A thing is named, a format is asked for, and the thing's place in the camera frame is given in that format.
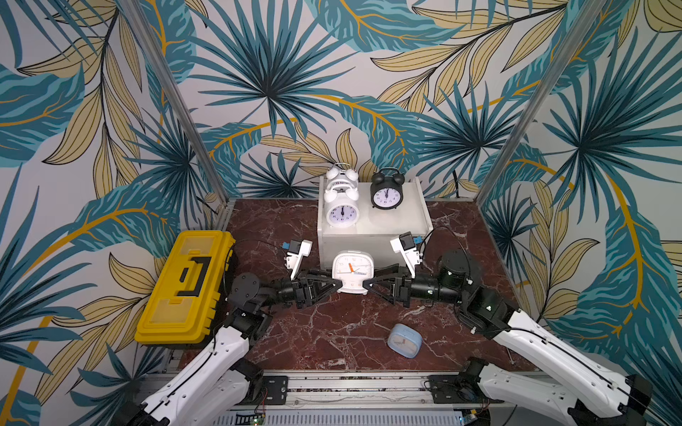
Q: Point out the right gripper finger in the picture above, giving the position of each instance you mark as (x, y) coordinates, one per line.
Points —
(383, 290)
(393, 272)

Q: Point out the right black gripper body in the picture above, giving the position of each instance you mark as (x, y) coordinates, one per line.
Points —
(401, 288)

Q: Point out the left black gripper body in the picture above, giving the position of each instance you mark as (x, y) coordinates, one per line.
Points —
(301, 297)

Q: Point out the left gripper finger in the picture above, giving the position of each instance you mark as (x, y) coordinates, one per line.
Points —
(323, 289)
(317, 274)

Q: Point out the white square alarm clock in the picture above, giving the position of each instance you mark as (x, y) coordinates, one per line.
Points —
(352, 267)

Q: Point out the light blue square alarm clock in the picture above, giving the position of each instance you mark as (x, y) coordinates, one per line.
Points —
(405, 341)

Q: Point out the white matte twin-bell alarm clock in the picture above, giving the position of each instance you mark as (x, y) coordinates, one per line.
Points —
(341, 205)

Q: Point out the black twin-bell alarm clock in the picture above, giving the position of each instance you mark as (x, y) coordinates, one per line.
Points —
(386, 188)

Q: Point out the white chrome twin-bell alarm clock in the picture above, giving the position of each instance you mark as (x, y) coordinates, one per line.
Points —
(341, 182)

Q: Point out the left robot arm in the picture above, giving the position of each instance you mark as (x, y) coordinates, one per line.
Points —
(220, 376)

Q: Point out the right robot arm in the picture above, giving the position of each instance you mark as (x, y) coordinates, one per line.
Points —
(582, 392)

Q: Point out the white two-tier shelf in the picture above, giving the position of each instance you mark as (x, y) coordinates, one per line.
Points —
(375, 228)

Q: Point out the yellow plastic toolbox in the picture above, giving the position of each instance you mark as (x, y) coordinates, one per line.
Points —
(183, 303)

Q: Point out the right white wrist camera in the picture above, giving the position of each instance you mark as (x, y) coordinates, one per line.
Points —
(409, 247)

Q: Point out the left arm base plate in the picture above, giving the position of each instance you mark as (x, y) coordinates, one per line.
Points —
(268, 390)

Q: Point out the aluminium mounting rail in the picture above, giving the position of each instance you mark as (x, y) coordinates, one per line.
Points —
(346, 386)

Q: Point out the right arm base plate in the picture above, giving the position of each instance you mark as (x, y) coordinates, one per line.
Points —
(456, 389)

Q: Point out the left aluminium frame post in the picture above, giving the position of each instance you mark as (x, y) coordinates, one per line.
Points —
(143, 32)

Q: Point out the aluminium frame post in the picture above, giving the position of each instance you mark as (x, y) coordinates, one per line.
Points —
(567, 49)
(143, 32)

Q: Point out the right aluminium frame post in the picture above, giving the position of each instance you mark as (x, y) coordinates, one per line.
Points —
(567, 49)

